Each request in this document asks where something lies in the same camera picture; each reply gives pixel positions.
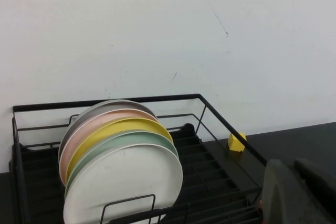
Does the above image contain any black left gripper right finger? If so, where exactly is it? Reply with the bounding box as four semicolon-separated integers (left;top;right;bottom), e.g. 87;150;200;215
293;157;336;202

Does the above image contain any yellow foam cube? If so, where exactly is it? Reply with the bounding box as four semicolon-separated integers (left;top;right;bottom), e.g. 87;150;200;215
227;131;248;153

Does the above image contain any pink plate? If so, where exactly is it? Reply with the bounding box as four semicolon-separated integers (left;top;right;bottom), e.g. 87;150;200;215
59;108;160;186

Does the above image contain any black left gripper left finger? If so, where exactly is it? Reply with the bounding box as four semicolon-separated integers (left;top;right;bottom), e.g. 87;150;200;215
261;158;336;224

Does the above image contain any yellow plate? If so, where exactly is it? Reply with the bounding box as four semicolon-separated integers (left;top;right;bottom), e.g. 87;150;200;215
65;117;174;184

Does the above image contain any grey plate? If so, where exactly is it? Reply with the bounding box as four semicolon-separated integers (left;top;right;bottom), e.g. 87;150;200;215
58;99;159;162

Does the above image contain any white plate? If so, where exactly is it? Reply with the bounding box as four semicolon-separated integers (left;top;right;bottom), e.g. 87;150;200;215
62;144;184;224

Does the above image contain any green plate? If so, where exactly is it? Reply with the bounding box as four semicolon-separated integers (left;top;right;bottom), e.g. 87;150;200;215
64;131;181;192

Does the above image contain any black wire dish rack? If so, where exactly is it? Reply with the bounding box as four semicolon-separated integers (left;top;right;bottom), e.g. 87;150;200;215
12;93;271;224

